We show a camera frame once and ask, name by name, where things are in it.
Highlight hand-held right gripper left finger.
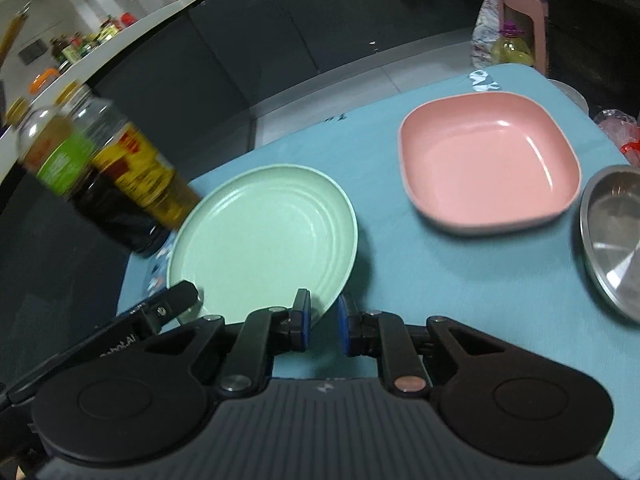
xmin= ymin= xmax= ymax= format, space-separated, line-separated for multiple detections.
xmin=145 ymin=288 xmax=312 ymax=395

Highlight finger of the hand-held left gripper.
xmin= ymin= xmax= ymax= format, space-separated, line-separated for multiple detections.
xmin=117 ymin=281 xmax=203 ymax=336

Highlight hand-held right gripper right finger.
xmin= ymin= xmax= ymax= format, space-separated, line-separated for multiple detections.
xmin=337 ymin=294 xmax=521 ymax=396

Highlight light green round plate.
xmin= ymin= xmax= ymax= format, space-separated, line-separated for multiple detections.
xmin=166 ymin=164 xmax=359 ymax=328

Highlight pink square plate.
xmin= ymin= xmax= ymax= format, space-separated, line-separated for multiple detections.
xmin=398 ymin=91 xmax=582 ymax=236

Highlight stainless steel bowl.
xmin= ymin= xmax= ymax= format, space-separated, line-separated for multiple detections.
xmin=572 ymin=165 xmax=640 ymax=323

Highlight light blue tablecloth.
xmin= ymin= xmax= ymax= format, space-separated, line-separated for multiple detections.
xmin=116 ymin=62 xmax=640 ymax=465

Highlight dark vinegar bottle green label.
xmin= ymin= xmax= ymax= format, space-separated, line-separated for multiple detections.
xmin=15 ymin=87 xmax=173 ymax=259

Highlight cooking oil bottle yellow label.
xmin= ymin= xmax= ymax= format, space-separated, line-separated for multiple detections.
xmin=57 ymin=85 xmax=202 ymax=233

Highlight dark kitchen cabinets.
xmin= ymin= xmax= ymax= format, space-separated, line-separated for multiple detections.
xmin=0 ymin=0 xmax=496 ymax=321

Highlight group of condiment bottles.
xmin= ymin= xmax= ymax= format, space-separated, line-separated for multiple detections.
xmin=27 ymin=12 xmax=138 ymax=93

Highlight white kitchen counter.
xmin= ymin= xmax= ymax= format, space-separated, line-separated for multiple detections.
xmin=0 ymin=0 xmax=273 ymax=183

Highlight large oil jug purple cap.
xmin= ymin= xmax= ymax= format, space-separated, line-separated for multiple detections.
xmin=491 ymin=22 xmax=534 ymax=67

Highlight patterned plastic bag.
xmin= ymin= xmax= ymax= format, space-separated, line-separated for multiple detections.
xmin=472 ymin=0 xmax=502 ymax=68

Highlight translucent white plastic bowl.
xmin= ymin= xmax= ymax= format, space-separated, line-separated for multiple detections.
xmin=550 ymin=79 xmax=589 ymax=114

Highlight clear plastic bag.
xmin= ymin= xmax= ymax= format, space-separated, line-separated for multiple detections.
xmin=594 ymin=109 xmax=640 ymax=161

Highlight pink plastic stool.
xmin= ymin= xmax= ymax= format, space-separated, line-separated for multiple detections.
xmin=492 ymin=0 xmax=551 ymax=77

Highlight black wok with wooden handle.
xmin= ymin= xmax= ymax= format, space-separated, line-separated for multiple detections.
xmin=0 ymin=2 xmax=32 ymax=61

